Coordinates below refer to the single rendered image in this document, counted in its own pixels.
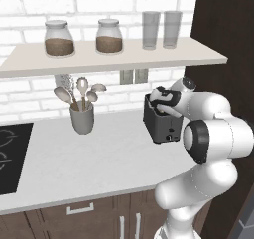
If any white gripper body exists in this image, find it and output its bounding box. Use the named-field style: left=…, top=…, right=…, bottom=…
left=149, top=88, right=163, bottom=104

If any dark grey toaster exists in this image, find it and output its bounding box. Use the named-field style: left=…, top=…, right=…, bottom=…
left=142, top=93, right=185, bottom=145

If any small wooden spoon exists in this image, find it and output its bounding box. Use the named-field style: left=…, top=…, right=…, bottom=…
left=90, top=83, right=108, bottom=93
left=85, top=90, right=99, bottom=111

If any clear drinking glass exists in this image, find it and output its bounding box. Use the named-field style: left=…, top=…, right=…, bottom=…
left=162, top=10, right=184, bottom=50
left=141, top=11, right=162, bottom=51

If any slotted wooden spoon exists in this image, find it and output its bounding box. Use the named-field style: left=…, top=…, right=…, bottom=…
left=76, top=77, right=89, bottom=112

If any glass jar with brown filling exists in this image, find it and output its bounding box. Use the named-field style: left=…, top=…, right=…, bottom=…
left=44, top=20, right=75, bottom=57
left=95, top=18, right=124, bottom=55

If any grey utensil pot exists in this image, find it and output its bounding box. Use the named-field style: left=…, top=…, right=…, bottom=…
left=68, top=103, right=95, bottom=136

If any large wooden spoon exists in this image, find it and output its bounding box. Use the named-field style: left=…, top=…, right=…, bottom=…
left=53, top=86, right=79, bottom=112

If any tall dark brown cabinet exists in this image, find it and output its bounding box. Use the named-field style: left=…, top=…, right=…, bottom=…
left=183, top=0, right=254, bottom=239

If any brown cupboard door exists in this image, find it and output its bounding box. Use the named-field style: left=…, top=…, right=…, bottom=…
left=114, top=193, right=132, bottom=239
left=130, top=188, right=171, bottom=239

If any brown drawer front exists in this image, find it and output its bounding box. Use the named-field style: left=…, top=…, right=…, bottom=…
left=39, top=196, right=119, bottom=239

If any black hob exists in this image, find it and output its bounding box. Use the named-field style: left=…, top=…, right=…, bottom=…
left=0, top=122, right=35, bottom=196

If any grey wall socket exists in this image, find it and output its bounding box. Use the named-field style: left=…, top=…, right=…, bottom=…
left=119, top=68, right=150, bottom=86

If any beige wall shelf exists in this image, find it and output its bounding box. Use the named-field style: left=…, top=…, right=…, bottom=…
left=0, top=36, right=229, bottom=79

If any white cupboard door handle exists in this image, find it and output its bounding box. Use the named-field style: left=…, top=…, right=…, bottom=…
left=134, top=212, right=142, bottom=239
left=118, top=215, right=126, bottom=239

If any white drawer handle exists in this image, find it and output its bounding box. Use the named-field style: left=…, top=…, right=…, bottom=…
left=65, top=201, right=95, bottom=216

